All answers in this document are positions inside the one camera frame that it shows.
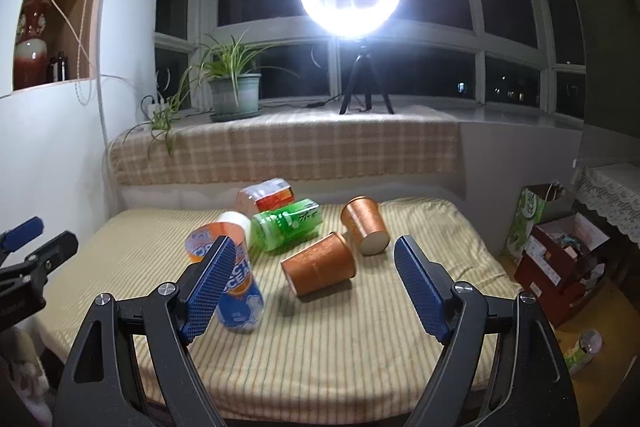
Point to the plaid beige sill cloth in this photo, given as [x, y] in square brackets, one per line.
[297, 145]

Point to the red cardboard box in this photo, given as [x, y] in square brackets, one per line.
[562, 264]

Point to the striped yellow table cloth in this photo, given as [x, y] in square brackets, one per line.
[352, 353]

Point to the blue orange Arctic Ocean cup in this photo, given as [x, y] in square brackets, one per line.
[241, 304]

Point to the green potted spider plant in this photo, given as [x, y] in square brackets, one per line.
[223, 64]

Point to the black light tripod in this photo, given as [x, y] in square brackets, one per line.
[365, 76]

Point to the white plastic cup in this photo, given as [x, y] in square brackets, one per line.
[239, 219]

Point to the brown paper cup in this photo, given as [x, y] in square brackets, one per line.
[365, 225]
[325, 263]

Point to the white lace cloth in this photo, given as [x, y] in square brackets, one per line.
[613, 193]

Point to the red white vase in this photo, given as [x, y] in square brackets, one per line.
[31, 51]

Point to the far brown paper cup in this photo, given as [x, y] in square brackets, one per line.
[365, 225]

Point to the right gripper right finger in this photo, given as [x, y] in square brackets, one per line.
[500, 365]

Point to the green white paper bag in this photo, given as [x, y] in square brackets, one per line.
[537, 203]

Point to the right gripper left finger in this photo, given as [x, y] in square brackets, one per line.
[101, 384]

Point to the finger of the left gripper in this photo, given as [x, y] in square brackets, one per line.
[18, 237]
[51, 255]

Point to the near brown paper cup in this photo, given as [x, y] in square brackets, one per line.
[325, 263]

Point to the small green jar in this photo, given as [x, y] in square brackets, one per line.
[588, 345]

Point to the green tea cup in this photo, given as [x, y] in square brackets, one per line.
[273, 229]

